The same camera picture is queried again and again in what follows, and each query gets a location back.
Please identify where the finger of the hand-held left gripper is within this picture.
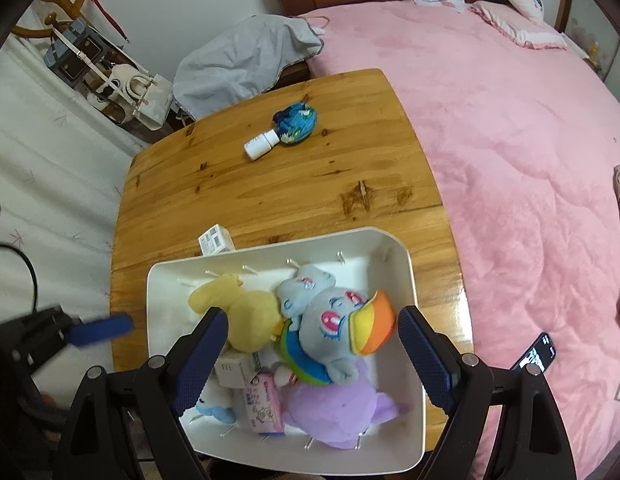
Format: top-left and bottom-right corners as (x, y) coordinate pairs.
(67, 313), (134, 349)

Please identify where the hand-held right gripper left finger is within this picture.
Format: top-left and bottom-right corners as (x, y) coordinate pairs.
(55, 306), (229, 480)

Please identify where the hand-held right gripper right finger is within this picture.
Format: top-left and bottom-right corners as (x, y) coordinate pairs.
(397, 305), (578, 480)

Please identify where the plain white box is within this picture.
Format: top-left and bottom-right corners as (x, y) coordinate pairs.
(214, 349), (261, 389)

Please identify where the yellow duck plush toy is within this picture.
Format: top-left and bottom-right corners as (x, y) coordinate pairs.
(188, 272), (283, 352)

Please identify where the pink tissue packet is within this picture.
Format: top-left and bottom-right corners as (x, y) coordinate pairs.
(240, 371), (287, 435)

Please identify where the blue pony plush toy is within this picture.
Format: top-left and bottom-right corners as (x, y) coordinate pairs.
(275, 262), (397, 387)

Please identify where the purple plush toy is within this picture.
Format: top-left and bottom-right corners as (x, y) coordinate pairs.
(280, 357), (411, 450)

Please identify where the white plastic tray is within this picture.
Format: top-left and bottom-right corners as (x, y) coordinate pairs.
(146, 227), (427, 477)

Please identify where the black smartphone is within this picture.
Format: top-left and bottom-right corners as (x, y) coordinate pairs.
(510, 331), (558, 373)

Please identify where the small white labelled box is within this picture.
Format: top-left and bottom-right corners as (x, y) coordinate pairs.
(199, 224), (237, 257)

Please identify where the white patterned curtain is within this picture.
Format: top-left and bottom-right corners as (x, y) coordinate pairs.
(0, 35), (151, 411)

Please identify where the pink fleece blanket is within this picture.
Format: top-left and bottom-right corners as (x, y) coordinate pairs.
(295, 0), (620, 480)

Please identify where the small white bottle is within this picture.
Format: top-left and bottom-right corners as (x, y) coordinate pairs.
(244, 130), (281, 161)

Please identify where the white handbag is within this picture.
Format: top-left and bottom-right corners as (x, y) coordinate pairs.
(117, 72), (173, 131)

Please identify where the blue crochet pouch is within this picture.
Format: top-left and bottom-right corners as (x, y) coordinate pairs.
(272, 102), (319, 147)

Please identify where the blue handbag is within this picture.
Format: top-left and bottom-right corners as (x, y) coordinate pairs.
(44, 17), (108, 82)

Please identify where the grey cloth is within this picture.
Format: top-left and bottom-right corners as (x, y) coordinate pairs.
(172, 14), (325, 120)

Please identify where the wooden bedside table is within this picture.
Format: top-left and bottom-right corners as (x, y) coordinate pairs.
(277, 60), (311, 93)

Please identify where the pink frilled pillow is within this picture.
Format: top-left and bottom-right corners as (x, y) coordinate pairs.
(468, 0), (568, 51)

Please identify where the sliding wardrobe door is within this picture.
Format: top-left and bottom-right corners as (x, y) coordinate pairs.
(554, 0), (620, 111)

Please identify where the black cable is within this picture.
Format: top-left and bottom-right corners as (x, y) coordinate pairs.
(0, 244), (38, 321)

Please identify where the red strap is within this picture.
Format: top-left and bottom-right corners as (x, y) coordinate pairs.
(87, 0), (131, 43)

